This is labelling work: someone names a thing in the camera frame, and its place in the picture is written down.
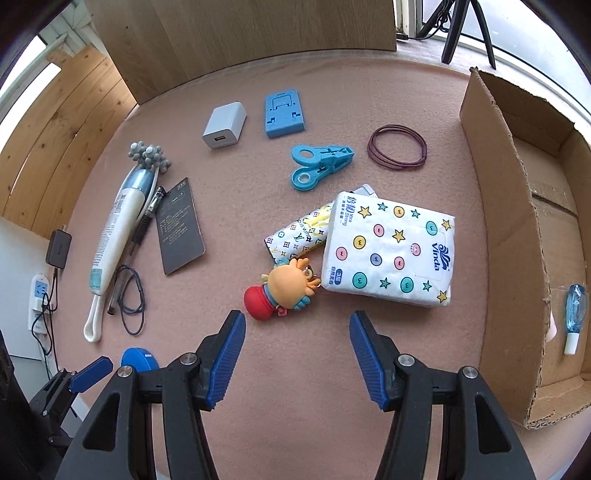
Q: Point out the black pen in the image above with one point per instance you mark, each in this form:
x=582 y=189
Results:
x=147 y=212

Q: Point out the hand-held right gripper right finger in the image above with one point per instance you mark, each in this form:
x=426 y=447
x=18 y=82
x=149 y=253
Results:
x=367 y=364

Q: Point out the wooden board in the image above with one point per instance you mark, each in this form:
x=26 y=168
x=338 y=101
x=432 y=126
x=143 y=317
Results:
x=231 y=37

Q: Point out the black tripod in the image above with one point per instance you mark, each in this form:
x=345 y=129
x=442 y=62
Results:
x=455 y=32

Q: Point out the translucent white cap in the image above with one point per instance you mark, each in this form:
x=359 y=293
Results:
x=141 y=180

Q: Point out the blue spray bottle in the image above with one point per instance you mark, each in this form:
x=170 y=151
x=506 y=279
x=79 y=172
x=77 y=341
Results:
x=576 y=314

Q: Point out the white USB charger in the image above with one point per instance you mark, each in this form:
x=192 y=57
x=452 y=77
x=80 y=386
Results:
x=224 y=124

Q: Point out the white power strip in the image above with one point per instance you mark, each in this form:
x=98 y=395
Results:
x=39 y=295

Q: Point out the white patterned case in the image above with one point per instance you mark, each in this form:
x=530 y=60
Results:
x=295 y=235

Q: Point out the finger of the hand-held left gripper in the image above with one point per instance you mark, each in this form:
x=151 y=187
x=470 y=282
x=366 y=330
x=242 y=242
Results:
x=92 y=371

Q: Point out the blue plastic clip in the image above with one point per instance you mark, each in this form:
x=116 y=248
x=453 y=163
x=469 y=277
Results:
x=323 y=159

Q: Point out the cardboard box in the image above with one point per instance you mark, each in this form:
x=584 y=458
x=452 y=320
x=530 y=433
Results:
x=508 y=230

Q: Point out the blue phone stand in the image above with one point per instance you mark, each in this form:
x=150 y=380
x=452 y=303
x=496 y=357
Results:
x=284 y=115

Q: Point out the black card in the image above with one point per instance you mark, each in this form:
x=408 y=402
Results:
x=180 y=230

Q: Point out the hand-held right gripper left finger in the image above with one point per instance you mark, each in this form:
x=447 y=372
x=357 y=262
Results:
x=226 y=364

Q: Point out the white massager with grey balls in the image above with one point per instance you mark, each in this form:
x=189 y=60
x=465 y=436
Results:
x=150 y=157

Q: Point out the black power adapter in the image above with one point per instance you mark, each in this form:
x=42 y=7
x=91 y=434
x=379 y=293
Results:
x=59 y=249

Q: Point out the white cream tube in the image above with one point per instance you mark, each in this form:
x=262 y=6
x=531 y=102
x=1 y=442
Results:
x=115 y=235

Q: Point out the star-printed tissue pack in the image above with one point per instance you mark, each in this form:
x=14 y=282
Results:
x=392 y=249

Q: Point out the pink felt mat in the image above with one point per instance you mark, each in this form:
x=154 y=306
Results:
x=295 y=392

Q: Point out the blue round case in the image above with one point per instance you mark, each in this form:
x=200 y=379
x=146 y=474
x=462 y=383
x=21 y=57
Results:
x=136 y=360

